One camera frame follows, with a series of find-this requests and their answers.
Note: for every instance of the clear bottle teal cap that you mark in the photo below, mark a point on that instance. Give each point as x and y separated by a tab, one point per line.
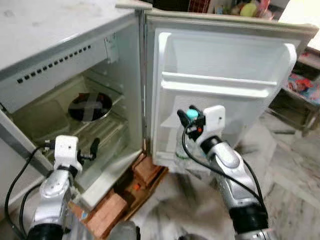
192	114

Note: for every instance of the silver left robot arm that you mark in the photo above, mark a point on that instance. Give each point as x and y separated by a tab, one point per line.
52	195

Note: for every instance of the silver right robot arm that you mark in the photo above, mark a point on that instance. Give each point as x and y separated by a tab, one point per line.
232	175

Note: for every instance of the white fridge door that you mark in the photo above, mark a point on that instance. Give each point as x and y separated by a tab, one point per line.
225	55

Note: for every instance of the small white fridge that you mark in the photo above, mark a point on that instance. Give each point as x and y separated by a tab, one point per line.
55	30

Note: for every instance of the dark round metal bowl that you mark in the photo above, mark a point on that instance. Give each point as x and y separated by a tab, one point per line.
90	107

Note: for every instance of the grey robot torso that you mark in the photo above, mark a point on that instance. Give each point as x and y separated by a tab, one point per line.
125	231

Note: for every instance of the red white grid crate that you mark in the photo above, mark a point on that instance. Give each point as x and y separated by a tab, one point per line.
198	5

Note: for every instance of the baby bouncer with colourful fabric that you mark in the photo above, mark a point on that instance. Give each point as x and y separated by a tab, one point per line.
302	87

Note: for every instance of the yellow green cloth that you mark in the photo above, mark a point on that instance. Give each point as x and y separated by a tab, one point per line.
248	9

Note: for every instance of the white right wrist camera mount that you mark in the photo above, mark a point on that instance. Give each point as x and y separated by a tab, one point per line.
214	122

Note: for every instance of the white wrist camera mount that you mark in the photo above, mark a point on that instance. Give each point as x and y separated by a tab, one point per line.
66	150
214	122

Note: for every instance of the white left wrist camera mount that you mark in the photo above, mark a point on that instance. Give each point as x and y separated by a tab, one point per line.
66	150

